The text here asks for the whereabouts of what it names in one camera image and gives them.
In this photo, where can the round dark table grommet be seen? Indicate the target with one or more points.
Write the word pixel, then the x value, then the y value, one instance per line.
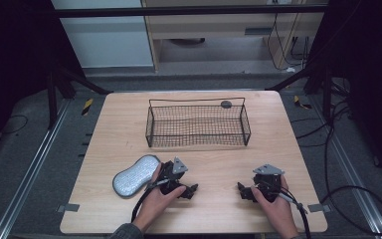
pixel 226 104

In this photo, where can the silver scrubbing sponge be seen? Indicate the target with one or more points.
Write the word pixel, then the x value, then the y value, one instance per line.
pixel 135 176

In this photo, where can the black metal frame stand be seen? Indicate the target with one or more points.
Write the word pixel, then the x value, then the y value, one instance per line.
pixel 327 96
pixel 51 99

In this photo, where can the person's right hand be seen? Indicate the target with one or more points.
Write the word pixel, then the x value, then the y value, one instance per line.
pixel 282 214

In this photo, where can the black curtain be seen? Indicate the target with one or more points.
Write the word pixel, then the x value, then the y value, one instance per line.
pixel 371 66
pixel 13 59

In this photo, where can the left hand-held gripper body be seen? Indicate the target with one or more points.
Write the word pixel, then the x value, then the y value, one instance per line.
pixel 169 172

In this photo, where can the grey table bracket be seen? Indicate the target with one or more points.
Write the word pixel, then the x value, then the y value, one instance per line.
pixel 318 208
pixel 68 207

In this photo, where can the aluminium floor rail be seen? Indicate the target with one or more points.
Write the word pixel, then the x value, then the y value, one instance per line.
pixel 30 172
pixel 351 176

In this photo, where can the white cabinet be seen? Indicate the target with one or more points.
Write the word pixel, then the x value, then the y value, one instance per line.
pixel 106 43

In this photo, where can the person's left hand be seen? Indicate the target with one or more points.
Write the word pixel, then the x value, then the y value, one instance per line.
pixel 154 205

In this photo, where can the black horizontal frame bar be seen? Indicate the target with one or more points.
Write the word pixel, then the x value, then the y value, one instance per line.
pixel 179 11

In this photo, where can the yellow black tape strip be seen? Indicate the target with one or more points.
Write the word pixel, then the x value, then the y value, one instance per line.
pixel 87 106
pixel 300 102

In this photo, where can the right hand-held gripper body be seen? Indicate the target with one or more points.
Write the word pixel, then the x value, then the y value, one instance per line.
pixel 268 181

